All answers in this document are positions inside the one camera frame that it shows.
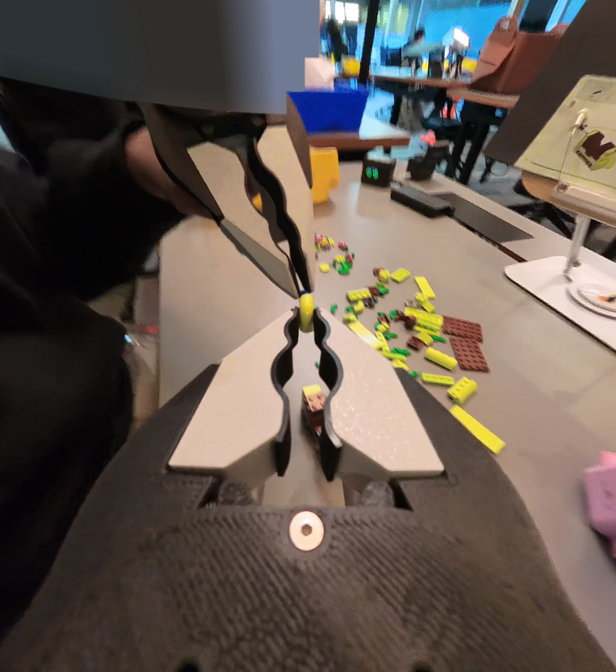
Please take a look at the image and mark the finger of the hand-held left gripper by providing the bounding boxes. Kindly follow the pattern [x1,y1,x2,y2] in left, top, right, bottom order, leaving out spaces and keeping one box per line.
[187,142,311,299]
[255,125,317,294]

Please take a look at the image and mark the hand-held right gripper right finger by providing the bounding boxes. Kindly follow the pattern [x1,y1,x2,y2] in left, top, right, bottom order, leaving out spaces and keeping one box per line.
[315,309,445,482]

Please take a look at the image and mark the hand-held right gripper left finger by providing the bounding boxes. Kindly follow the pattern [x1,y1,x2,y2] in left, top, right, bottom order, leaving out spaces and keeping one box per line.
[168,310,300,478]

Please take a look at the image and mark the brown brick assembly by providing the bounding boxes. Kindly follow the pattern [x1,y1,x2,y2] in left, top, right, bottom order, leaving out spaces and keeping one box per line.
[302,385,328,448]

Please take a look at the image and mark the white book stand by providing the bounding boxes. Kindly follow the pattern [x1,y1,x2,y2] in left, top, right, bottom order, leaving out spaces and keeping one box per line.
[505,181,616,368]

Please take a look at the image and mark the instruction booklet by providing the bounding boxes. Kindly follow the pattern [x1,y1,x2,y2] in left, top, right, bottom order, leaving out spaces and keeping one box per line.
[515,75,616,205]

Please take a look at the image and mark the person's left forearm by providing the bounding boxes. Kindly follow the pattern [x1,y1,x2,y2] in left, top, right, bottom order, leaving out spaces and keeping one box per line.
[3,100,183,300]

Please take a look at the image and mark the person's left hand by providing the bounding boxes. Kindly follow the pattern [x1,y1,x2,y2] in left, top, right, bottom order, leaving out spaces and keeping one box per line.
[124,128,205,216]

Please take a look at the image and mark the yellow plastic bin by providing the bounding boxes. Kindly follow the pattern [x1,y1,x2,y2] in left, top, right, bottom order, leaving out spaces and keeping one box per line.
[253,147,340,211]

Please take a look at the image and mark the blue plastic bin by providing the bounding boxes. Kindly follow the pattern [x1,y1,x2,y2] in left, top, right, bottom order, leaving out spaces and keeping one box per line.
[287,90,369,134]

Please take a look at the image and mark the scattered green leaf pieces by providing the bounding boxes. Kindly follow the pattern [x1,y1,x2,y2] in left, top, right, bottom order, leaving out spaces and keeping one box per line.
[330,283,448,379]

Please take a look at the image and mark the wooden side desk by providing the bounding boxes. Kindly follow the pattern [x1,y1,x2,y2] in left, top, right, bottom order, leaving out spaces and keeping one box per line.
[308,113,411,153]

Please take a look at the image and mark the black charger green lights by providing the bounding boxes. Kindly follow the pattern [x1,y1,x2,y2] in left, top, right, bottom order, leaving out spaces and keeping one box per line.
[362,157,397,188]

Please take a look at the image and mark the scattered small brown pieces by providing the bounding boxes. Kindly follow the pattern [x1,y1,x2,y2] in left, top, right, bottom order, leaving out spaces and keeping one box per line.
[363,268,427,352]

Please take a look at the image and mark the scattered lime green bricks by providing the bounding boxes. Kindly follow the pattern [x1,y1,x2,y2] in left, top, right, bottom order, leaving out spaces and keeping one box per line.
[318,265,505,455]

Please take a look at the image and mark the pile of small flower pieces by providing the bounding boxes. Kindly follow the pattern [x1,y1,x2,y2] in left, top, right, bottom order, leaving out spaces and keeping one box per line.
[313,233,356,276]

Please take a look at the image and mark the brown studded plate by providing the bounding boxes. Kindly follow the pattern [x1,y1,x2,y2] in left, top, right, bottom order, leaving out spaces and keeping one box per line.
[449,336,490,373]
[442,316,483,342]

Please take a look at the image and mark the flat black box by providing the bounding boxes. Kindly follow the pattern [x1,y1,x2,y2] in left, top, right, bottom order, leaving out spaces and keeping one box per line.
[390,184,453,218]

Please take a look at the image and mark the black upright box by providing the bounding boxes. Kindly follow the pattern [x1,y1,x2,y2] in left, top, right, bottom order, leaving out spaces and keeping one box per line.
[408,142,448,182]

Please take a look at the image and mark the black pole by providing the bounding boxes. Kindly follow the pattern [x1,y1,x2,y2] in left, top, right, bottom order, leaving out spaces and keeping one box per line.
[358,0,381,85]

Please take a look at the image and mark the background wooden desk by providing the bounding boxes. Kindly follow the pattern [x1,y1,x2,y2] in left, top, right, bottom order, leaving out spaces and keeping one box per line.
[371,73,521,184]

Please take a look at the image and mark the pink brick flower pot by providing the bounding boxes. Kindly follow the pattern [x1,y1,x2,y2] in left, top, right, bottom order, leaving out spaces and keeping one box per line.
[582,445,616,565]

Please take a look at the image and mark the brown paper bag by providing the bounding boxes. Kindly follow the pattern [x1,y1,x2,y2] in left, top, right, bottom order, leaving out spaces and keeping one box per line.
[468,18,568,95]

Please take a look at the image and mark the black desk cable flap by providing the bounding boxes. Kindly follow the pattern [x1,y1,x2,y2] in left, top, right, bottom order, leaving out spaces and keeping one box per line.
[434,191,534,245]

